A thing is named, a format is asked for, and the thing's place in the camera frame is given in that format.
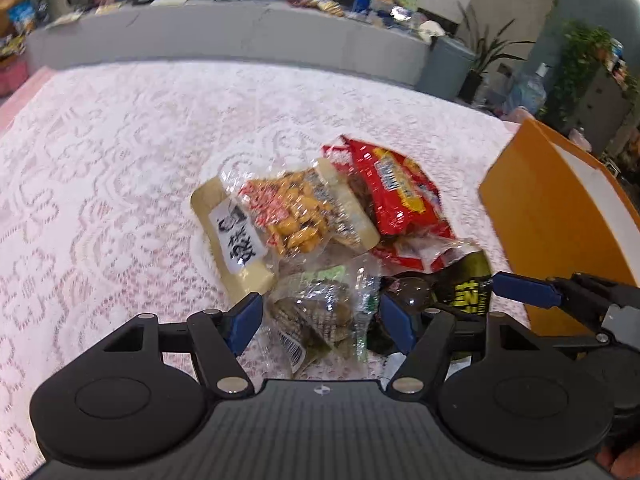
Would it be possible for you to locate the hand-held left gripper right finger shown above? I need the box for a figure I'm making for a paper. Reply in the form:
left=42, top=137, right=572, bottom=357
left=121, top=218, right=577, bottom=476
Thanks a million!
left=381, top=292, right=551, bottom=400

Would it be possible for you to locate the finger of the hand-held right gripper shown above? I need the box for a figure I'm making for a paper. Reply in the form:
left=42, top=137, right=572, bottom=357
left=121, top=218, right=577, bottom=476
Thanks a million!
left=491, top=271, right=640, bottom=342

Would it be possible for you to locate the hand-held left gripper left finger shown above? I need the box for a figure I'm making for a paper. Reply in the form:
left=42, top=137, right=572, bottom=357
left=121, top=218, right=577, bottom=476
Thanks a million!
left=96, top=292, right=264, bottom=400

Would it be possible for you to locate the black packet with yellow print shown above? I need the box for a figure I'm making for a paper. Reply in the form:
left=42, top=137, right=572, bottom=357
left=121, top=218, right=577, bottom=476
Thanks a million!
left=366, top=250, right=496, bottom=363

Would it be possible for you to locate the cream packet with black label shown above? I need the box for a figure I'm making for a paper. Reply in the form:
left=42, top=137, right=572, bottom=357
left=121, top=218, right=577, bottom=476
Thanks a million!
left=190, top=157, right=381, bottom=297

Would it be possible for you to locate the clear green snack packet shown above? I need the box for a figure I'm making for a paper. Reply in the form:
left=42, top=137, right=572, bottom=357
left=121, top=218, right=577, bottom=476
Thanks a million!
left=269, top=265, right=383, bottom=380

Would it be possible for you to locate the orange cardboard box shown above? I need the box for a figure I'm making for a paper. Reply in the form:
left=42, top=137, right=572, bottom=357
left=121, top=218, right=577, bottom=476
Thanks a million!
left=478, top=119, right=640, bottom=338

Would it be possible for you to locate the clear bag of yellow snacks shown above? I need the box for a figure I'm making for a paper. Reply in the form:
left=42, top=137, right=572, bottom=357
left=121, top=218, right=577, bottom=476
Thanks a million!
left=220, top=160, right=368, bottom=261

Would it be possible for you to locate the large red snack packet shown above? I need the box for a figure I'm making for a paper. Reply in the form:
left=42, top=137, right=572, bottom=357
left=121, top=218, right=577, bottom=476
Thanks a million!
left=322, top=135, right=457, bottom=242

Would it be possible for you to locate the small red packet brown snack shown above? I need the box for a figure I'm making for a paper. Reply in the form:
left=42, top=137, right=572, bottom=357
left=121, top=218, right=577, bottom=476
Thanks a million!
left=372, top=232, right=483, bottom=273

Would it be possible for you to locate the pink bucket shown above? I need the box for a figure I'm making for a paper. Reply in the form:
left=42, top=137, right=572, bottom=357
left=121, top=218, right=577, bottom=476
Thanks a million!
left=569, top=127, right=594, bottom=154

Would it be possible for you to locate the pink bag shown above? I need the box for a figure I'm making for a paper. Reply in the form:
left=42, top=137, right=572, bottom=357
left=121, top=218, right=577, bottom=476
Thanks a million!
left=500, top=106, right=537, bottom=124

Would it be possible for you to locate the white lace tablecloth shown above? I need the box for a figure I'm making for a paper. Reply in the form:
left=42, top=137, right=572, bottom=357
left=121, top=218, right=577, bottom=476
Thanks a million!
left=0, top=60, right=533, bottom=480

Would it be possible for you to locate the blue water jug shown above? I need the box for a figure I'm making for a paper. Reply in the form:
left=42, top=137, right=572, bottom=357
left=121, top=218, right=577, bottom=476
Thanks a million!
left=505, top=62, right=549, bottom=116

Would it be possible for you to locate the grey trash bin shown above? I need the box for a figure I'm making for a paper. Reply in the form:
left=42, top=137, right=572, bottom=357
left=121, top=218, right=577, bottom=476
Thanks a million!
left=417, top=35, right=477, bottom=103

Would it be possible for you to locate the long-leaf potted plant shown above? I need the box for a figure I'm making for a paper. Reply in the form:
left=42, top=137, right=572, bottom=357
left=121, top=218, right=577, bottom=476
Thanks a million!
left=457, top=2, right=537, bottom=104

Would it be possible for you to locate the trailing ivy plant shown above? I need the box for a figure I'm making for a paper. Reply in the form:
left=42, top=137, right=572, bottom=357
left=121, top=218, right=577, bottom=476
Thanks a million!
left=542, top=20, right=614, bottom=121

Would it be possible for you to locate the white cap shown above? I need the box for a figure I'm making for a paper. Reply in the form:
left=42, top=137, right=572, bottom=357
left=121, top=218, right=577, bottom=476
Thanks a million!
left=417, top=20, right=447, bottom=44

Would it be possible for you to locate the long grey TV console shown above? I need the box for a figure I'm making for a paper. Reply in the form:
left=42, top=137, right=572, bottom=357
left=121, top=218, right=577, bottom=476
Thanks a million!
left=25, top=0, right=437, bottom=87

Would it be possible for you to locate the pile of snack packets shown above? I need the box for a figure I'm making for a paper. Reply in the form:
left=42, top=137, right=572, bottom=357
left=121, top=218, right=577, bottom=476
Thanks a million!
left=287, top=0, right=347, bottom=17

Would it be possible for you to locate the blue snack bag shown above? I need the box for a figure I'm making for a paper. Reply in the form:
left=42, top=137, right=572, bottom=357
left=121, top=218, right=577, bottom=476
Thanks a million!
left=7, top=0, right=39, bottom=36

